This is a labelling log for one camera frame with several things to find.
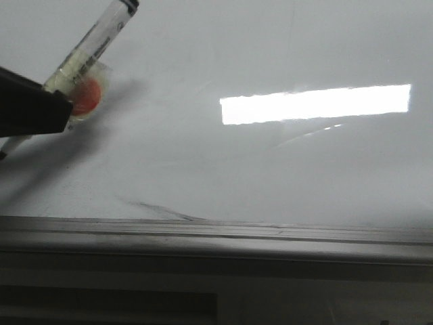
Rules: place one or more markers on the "white whiteboard surface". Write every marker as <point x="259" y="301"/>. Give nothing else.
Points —
<point x="287" y="112"/>

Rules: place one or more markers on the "white black whiteboard marker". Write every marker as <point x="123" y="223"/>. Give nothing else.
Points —
<point x="84" y="55"/>

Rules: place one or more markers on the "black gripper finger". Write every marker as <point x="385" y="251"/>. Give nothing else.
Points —
<point x="27" y="109"/>

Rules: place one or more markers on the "grey aluminium whiteboard frame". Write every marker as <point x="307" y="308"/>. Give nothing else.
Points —
<point x="213" y="239"/>

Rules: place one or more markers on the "red magnet taped to marker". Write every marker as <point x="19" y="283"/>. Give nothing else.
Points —
<point x="89" y="92"/>

